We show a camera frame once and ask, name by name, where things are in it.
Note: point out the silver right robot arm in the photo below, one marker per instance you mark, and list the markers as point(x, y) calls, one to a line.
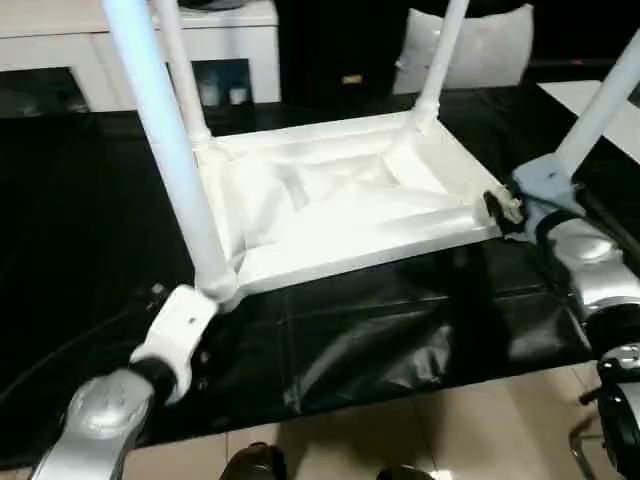
point(595, 255)

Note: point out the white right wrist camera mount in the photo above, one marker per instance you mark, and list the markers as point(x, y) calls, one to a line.
point(545, 180)

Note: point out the grey bag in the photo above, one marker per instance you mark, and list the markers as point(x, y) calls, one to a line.
point(215, 4)

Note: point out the small white box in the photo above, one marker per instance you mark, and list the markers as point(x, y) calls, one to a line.
point(237, 95)

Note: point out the metal stand frame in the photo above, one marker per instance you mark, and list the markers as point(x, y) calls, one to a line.
point(580, 452)

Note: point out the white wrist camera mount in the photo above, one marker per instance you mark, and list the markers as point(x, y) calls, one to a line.
point(545, 180)
point(175, 320)

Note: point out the black right robot foot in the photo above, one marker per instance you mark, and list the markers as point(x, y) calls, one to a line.
point(400, 474)

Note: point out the white plastic table top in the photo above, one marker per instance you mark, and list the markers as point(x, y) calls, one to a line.
point(350, 200)

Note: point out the black pole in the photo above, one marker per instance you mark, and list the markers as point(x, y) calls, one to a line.
point(589, 396)

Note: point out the black work mat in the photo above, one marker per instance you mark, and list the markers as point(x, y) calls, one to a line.
point(75, 200)

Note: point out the black device with red light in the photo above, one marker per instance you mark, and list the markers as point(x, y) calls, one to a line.
point(575, 70)

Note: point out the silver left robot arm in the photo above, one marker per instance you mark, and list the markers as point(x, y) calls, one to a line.
point(100, 405)

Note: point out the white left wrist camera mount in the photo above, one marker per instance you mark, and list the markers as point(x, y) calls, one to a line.
point(175, 320)

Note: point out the black robot foot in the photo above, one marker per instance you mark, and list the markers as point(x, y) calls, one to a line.
point(255, 462)
point(400, 474)

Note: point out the black box with gold label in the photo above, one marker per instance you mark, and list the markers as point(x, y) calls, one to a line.
point(325, 45)

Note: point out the black left robot foot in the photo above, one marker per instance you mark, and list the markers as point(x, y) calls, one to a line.
point(255, 462)

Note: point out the white cabinet with glass doors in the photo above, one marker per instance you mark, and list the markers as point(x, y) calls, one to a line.
point(50, 50)

